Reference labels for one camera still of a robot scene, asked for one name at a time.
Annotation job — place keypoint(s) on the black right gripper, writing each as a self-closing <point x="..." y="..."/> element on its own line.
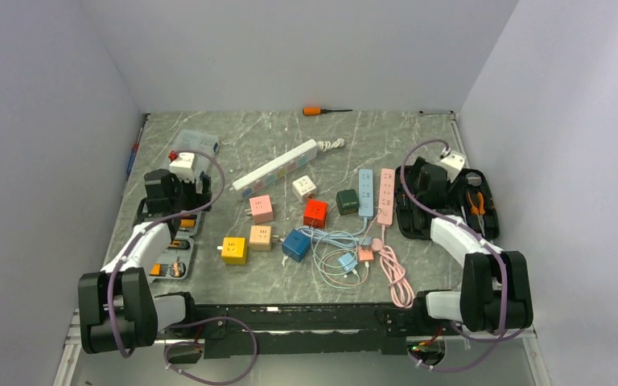
<point x="451" y="192"/>

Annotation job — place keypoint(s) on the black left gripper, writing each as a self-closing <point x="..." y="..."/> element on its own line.
<point x="196" y="198"/>

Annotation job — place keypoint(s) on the pink power strip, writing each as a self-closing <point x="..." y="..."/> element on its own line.
<point x="386" y="197"/>

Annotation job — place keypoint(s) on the light blue power strip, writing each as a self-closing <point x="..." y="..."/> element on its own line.
<point x="365" y="193"/>

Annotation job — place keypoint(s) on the pink round plug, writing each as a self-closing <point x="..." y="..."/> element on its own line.
<point x="377" y="244"/>

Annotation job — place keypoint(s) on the yellow cube adapter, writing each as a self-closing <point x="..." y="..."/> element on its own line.
<point x="233" y="250"/>

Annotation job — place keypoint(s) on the dark green cube charger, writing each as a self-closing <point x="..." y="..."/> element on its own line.
<point x="347" y="202"/>

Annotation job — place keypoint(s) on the small pink plug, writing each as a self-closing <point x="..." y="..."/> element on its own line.
<point x="365" y="254"/>

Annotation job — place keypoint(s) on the pink cube adapter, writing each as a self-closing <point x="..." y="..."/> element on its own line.
<point x="260" y="209"/>

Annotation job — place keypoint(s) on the peach cube charger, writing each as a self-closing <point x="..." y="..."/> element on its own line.
<point x="261" y="238"/>

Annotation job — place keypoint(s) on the light blue charger plug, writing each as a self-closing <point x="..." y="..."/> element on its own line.
<point x="347" y="262"/>

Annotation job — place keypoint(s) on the white round plug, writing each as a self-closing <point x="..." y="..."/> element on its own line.
<point x="325" y="146"/>

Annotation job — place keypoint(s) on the red cube adapter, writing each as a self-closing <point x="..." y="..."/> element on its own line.
<point x="315" y="214"/>

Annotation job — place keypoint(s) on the white power strip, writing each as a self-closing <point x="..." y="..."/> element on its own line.
<point x="270" y="172"/>

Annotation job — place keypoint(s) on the white cube charger with picture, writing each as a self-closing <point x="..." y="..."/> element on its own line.
<point x="304" y="189"/>

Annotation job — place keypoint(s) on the blue cube charger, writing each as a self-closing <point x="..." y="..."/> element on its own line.
<point x="296" y="245"/>

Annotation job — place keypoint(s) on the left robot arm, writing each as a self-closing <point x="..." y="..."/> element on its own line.
<point x="117" y="310"/>

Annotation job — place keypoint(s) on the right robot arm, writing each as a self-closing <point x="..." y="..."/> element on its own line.
<point x="494" y="293"/>

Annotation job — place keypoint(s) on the black open tool case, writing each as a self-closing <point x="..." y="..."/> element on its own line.
<point x="415" y="223"/>

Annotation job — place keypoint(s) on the long nose orange pliers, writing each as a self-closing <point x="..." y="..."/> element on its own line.
<point x="476" y="202"/>

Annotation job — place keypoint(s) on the clear plastic screw organizer box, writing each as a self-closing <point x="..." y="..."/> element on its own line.
<point x="189" y="139"/>

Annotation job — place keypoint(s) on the blue red pen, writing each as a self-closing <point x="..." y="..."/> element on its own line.
<point x="133" y="153"/>

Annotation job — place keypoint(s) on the grey open tool case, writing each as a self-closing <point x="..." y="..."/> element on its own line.
<point x="175" y="262"/>

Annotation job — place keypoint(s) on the orange screwdriver at back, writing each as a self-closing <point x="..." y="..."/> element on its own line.
<point x="316" y="111"/>

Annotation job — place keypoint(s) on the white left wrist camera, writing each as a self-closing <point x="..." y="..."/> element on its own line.
<point x="183" y="165"/>

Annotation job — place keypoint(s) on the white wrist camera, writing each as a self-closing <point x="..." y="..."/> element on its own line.
<point x="452" y="162"/>
<point x="183" y="165"/>

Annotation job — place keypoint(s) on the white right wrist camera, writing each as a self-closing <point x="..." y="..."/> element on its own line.
<point x="452" y="162"/>

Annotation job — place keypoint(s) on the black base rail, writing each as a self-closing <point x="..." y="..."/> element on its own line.
<point x="308" y="329"/>

